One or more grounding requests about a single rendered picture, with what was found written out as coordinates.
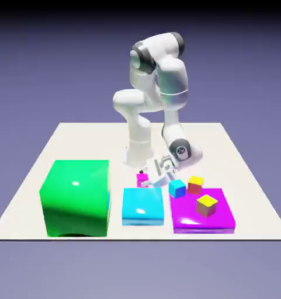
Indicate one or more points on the large green box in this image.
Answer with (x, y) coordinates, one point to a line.
(74, 196)

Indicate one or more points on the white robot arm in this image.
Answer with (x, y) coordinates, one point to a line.
(170, 79)

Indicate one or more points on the small yellow cube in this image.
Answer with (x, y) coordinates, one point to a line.
(195, 185)
(206, 206)

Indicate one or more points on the small cyan cube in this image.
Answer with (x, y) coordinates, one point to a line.
(176, 188)

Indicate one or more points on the large magenta box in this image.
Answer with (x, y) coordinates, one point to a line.
(201, 219)

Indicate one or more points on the small magenta cube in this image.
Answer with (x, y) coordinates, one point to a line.
(141, 178)

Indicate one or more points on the large cyan box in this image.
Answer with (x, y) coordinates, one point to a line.
(142, 205)

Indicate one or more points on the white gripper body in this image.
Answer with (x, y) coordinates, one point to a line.
(157, 175)

